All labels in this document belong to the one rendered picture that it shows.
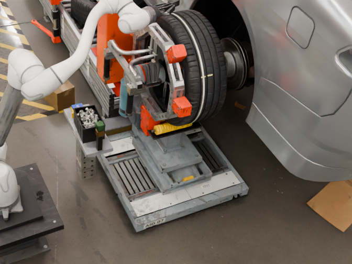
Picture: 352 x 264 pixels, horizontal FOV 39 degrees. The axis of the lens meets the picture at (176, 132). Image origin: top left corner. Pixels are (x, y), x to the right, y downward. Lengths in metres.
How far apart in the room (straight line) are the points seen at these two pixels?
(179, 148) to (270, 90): 0.97
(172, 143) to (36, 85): 1.21
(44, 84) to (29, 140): 1.33
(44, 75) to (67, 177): 1.17
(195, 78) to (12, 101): 0.94
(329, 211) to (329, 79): 1.51
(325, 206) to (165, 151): 1.17
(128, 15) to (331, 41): 0.95
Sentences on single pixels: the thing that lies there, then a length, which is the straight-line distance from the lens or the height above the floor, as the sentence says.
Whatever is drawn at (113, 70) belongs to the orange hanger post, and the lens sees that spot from 3.30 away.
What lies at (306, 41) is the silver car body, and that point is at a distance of 2.36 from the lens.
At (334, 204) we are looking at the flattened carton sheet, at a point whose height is 0.01.
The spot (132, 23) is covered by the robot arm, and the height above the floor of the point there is 1.31.
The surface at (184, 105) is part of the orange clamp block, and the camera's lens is 2.69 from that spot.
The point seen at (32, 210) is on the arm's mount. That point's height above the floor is 0.33.
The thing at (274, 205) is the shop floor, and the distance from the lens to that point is 3.52.
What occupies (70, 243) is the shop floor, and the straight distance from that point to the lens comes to 3.14.
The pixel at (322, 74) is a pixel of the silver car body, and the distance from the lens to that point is 2.31.
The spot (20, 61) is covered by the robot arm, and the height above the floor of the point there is 1.11.
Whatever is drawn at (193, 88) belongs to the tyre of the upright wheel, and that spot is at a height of 0.96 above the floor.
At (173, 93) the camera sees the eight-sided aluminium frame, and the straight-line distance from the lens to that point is 2.70.
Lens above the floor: 2.60
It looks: 43 degrees down
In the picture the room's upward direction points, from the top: 10 degrees clockwise
